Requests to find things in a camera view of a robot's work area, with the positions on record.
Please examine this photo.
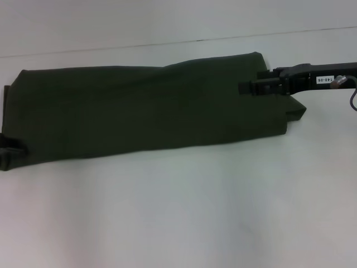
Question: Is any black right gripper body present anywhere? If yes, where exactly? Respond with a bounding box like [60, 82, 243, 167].
[273, 61, 357, 98]

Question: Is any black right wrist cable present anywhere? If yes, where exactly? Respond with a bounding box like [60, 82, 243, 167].
[341, 76, 357, 109]

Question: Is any dark green FREE t-shirt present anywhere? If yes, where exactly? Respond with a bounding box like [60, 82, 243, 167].
[0, 51, 308, 175]

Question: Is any silver knurled metal connector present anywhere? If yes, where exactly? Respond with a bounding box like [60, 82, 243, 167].
[329, 75, 349, 90]

